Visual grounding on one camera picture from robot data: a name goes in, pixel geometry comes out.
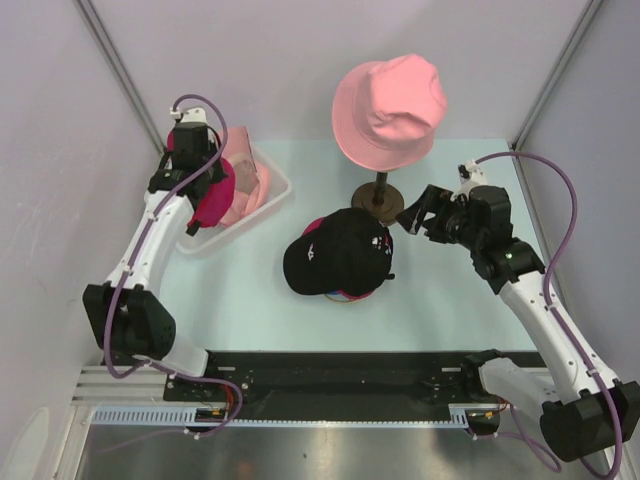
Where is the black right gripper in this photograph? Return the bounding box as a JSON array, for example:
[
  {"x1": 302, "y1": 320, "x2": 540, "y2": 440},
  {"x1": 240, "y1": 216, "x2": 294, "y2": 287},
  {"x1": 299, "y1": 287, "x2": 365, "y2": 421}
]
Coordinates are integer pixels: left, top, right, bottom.
[{"x1": 394, "y1": 184, "x2": 483, "y2": 251}]

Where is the black baseball cap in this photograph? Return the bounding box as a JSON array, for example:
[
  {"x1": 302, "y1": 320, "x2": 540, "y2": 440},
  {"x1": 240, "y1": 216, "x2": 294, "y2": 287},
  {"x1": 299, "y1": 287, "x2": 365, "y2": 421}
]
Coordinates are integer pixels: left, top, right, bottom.
[{"x1": 283, "y1": 208, "x2": 395, "y2": 296}]

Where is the magenta hat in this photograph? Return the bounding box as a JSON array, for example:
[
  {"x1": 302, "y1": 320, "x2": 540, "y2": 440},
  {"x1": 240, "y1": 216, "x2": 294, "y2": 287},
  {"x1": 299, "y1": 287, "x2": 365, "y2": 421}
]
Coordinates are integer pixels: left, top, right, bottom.
[{"x1": 302, "y1": 217, "x2": 372, "y2": 302}]

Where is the light pink bucket hat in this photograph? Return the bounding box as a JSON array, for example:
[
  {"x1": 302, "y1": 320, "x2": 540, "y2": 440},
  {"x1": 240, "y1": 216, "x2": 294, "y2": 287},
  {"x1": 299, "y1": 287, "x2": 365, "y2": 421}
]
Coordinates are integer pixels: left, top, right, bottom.
[{"x1": 332, "y1": 54, "x2": 447, "y2": 172}]

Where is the light pink cap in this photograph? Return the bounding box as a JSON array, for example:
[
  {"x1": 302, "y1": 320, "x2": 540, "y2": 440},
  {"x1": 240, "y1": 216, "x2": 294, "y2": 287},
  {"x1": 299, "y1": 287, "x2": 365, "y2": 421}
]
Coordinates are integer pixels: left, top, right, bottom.
[{"x1": 217, "y1": 126, "x2": 270, "y2": 226}]

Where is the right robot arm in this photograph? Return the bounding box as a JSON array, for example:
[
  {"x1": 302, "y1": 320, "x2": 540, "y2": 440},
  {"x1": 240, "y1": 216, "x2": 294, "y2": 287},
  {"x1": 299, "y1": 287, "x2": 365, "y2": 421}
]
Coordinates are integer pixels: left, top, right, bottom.
[{"x1": 396, "y1": 185, "x2": 639, "y2": 462}]

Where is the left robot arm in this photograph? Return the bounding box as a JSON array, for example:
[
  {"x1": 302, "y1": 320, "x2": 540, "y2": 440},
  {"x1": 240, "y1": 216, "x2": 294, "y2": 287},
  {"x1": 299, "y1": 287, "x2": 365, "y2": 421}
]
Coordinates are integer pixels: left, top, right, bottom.
[{"x1": 82, "y1": 119, "x2": 235, "y2": 400}]

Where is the beige mannequin head stand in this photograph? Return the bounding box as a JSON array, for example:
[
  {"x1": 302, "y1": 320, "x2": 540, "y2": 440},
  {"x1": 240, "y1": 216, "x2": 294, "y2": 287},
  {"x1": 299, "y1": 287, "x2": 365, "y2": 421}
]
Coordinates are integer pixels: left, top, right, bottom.
[{"x1": 351, "y1": 172, "x2": 404, "y2": 227}]

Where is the white plastic basket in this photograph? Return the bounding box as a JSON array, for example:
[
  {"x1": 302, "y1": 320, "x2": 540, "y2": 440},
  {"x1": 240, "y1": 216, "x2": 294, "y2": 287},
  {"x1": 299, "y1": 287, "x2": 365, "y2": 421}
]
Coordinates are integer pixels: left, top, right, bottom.
[{"x1": 176, "y1": 141, "x2": 293, "y2": 258}]

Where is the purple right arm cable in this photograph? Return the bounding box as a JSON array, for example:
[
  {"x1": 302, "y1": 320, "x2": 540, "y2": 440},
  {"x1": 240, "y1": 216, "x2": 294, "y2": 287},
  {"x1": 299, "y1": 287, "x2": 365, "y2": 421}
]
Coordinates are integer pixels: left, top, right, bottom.
[{"x1": 474, "y1": 151, "x2": 626, "y2": 476}]

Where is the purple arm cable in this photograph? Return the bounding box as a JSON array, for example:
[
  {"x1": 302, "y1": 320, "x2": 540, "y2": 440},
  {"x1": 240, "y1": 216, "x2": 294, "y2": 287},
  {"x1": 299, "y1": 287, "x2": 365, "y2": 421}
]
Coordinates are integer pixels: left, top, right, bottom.
[
  {"x1": 102, "y1": 93, "x2": 245, "y2": 441},
  {"x1": 474, "y1": 151, "x2": 626, "y2": 476}
]

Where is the gold wire sphere stand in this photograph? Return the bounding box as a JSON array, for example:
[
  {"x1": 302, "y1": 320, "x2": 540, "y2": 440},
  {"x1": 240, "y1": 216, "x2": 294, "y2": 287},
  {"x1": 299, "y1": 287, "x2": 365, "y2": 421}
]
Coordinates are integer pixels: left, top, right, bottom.
[{"x1": 324, "y1": 294, "x2": 357, "y2": 304}]

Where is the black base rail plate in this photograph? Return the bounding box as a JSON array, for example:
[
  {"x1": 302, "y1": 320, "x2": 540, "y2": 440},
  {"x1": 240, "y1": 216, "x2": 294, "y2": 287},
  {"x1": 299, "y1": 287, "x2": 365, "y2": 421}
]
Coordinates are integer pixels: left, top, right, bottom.
[{"x1": 164, "y1": 349, "x2": 551, "y2": 421}]

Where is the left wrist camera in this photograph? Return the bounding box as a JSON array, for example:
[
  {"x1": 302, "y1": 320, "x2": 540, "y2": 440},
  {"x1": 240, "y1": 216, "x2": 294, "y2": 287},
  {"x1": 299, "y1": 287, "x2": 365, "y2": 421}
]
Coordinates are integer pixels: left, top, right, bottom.
[{"x1": 170, "y1": 106, "x2": 208, "y2": 124}]

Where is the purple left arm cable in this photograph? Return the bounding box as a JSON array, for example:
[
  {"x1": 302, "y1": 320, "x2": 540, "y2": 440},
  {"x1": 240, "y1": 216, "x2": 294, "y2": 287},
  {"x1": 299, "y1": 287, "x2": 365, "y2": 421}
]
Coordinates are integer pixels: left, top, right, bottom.
[{"x1": 102, "y1": 93, "x2": 245, "y2": 441}]

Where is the aluminium frame post right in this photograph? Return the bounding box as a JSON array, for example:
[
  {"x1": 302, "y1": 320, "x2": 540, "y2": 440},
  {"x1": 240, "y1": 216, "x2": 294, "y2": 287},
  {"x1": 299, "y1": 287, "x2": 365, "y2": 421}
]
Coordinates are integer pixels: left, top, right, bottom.
[{"x1": 512, "y1": 0, "x2": 606, "y2": 151}]

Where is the aluminium frame post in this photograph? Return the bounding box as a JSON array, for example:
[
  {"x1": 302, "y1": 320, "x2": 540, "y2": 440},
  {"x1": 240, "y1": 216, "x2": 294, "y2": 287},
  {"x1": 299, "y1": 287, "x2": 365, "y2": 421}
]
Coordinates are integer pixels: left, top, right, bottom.
[
  {"x1": 72, "y1": 0, "x2": 165, "y2": 153},
  {"x1": 512, "y1": 0, "x2": 606, "y2": 151}
]

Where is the white cable duct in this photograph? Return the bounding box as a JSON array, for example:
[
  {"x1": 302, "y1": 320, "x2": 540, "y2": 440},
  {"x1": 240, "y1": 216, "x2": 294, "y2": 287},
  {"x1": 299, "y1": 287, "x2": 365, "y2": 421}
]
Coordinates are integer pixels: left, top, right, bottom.
[{"x1": 91, "y1": 404, "x2": 503, "y2": 430}]

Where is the aluminium frame post left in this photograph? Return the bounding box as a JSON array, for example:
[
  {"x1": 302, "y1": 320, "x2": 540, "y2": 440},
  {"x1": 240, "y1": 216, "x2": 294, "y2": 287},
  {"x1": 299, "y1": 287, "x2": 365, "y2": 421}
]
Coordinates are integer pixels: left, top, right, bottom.
[{"x1": 72, "y1": 0, "x2": 165, "y2": 153}]

